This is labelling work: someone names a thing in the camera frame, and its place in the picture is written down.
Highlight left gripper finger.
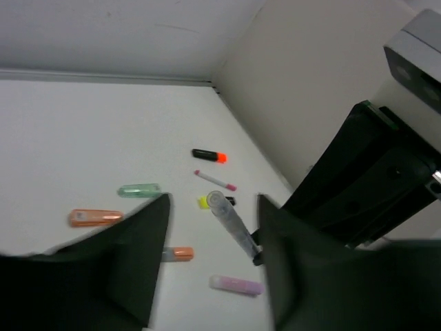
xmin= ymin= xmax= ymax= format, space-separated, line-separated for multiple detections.
xmin=1 ymin=194 xmax=172 ymax=330

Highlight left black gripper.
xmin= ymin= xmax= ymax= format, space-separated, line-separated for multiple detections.
xmin=257 ymin=101 xmax=440 ymax=330

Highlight pink lilac highlighter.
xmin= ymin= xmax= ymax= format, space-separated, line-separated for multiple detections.
xmin=209 ymin=275 xmax=264 ymax=297

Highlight yellow black highlighter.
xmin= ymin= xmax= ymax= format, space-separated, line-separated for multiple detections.
xmin=197 ymin=196 xmax=236 ymax=210

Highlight purple clear pen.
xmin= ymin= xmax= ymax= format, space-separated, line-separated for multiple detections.
xmin=207 ymin=191 xmax=263 ymax=266

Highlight white pink marker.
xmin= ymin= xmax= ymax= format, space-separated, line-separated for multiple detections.
xmin=194 ymin=170 xmax=237 ymax=192

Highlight orange black highlighter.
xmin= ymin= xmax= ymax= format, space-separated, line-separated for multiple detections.
xmin=191 ymin=149 xmax=227 ymax=163

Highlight grey orange highlighter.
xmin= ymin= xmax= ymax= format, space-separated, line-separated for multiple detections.
xmin=161 ymin=247 xmax=194 ymax=262

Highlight orange correction tape case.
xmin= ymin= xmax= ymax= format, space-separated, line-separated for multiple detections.
xmin=68 ymin=209 xmax=124 ymax=228

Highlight green correction tape case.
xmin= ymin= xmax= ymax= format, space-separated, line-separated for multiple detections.
xmin=117 ymin=183 xmax=162 ymax=199

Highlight aluminium frame rail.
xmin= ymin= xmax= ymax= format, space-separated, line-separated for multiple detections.
xmin=1 ymin=68 xmax=220 ymax=94

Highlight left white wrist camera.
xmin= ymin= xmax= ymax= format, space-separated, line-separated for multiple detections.
xmin=370 ymin=8 xmax=441 ymax=158

